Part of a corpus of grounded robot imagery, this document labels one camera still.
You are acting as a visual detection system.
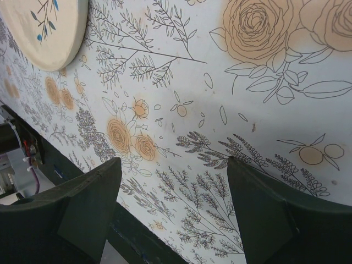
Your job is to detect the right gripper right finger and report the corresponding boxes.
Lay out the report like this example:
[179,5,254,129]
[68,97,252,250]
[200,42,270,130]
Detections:
[227,157,351,263]

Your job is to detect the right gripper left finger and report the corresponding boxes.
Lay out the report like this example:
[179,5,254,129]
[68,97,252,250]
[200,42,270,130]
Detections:
[1,158,122,263]

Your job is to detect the blue round plate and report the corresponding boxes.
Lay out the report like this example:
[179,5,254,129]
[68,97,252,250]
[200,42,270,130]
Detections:
[1,0,89,72]

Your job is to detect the floral table mat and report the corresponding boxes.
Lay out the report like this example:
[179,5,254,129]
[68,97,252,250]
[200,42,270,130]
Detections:
[1,1,351,263]

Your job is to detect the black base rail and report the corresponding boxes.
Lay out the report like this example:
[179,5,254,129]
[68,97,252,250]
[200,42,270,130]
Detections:
[1,106,183,263]

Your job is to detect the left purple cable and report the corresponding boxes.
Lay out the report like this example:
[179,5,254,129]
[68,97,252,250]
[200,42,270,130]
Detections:
[27,156,41,197]

